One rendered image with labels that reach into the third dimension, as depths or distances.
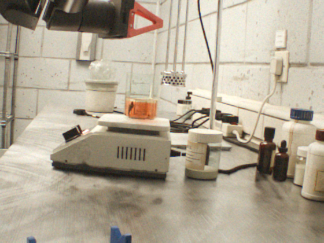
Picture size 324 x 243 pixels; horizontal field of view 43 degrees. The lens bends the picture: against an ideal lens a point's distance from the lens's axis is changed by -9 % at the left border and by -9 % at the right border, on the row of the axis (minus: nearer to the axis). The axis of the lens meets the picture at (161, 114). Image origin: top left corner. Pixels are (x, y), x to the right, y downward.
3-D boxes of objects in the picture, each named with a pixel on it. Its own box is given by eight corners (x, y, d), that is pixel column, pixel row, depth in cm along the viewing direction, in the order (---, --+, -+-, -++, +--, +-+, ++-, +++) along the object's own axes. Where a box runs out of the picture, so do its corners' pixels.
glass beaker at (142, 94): (125, 123, 74) (129, 72, 73) (118, 118, 80) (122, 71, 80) (166, 125, 76) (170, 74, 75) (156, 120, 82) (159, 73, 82)
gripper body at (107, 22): (110, 4, 77) (72, 0, 74) (132, -3, 68) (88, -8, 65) (107, 39, 78) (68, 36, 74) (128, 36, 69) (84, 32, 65)
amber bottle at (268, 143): (257, 173, 81) (263, 127, 80) (254, 169, 85) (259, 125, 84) (275, 174, 81) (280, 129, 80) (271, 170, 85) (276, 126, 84)
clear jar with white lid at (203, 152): (200, 171, 81) (205, 128, 80) (224, 178, 76) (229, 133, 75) (176, 175, 77) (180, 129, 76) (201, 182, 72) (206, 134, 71)
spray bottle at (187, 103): (188, 118, 179) (191, 91, 178) (192, 119, 176) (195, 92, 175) (180, 117, 178) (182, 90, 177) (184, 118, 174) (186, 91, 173)
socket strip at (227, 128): (225, 137, 129) (227, 122, 129) (191, 121, 168) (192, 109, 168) (242, 138, 130) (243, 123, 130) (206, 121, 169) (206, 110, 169)
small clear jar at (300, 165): (299, 179, 78) (304, 144, 77) (327, 185, 74) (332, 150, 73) (287, 184, 73) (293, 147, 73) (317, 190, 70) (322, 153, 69)
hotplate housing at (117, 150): (49, 168, 71) (50, 121, 71) (64, 154, 85) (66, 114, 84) (181, 181, 72) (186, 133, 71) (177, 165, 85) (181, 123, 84)
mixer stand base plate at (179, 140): (108, 144, 101) (108, 140, 101) (103, 131, 120) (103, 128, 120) (232, 150, 107) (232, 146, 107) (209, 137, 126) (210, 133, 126)
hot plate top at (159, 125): (95, 125, 71) (95, 120, 71) (104, 118, 83) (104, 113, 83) (170, 132, 72) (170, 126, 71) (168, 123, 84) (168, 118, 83)
